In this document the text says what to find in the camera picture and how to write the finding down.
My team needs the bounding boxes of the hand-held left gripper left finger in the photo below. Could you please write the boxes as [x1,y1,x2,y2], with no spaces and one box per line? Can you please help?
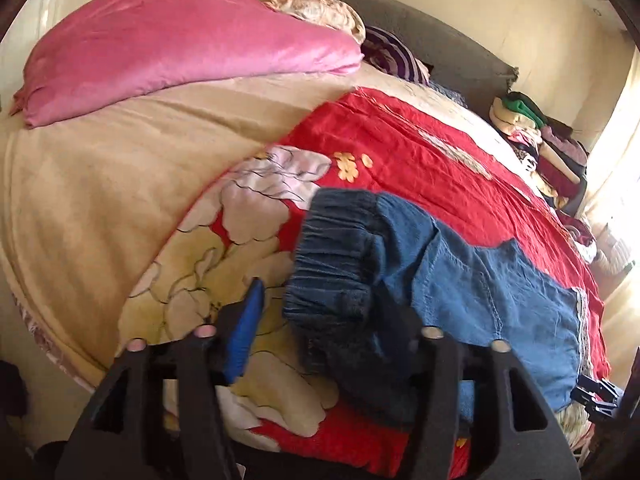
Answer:
[55,277,266,480]

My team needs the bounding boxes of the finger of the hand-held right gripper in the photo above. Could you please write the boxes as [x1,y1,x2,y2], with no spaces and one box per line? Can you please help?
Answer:
[570,375,625,423]

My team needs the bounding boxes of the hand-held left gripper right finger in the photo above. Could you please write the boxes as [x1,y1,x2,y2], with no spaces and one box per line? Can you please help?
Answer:
[397,326,576,480]

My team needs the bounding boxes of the blue denim pants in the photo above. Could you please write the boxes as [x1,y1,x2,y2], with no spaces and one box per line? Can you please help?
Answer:
[282,187,583,428]

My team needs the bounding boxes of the beige bed sheet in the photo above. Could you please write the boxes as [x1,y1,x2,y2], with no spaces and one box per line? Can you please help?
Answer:
[0,62,526,391]

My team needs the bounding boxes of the red floral blanket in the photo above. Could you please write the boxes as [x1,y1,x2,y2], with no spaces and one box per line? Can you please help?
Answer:
[117,87,611,478]

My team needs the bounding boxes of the cream curtain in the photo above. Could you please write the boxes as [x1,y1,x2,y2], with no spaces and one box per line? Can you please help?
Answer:
[575,50,640,286]

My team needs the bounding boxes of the pile of folded clothes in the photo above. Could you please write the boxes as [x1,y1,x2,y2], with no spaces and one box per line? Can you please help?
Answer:
[487,91,601,261]

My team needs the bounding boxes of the grey blue cloth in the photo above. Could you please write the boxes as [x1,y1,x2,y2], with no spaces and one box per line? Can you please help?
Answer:
[429,80,468,108]

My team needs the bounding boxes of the pink pillow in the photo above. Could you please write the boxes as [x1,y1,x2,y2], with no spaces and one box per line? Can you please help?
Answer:
[10,0,365,130]

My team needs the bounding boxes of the purple striped pillow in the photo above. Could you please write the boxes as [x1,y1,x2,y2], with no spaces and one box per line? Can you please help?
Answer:
[360,26,432,86]

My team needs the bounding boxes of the beige floral pillow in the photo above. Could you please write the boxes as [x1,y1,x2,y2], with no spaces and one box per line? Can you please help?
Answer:
[262,0,367,46]

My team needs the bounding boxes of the grey headboard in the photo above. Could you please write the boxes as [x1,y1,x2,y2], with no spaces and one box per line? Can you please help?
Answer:
[282,0,521,108]

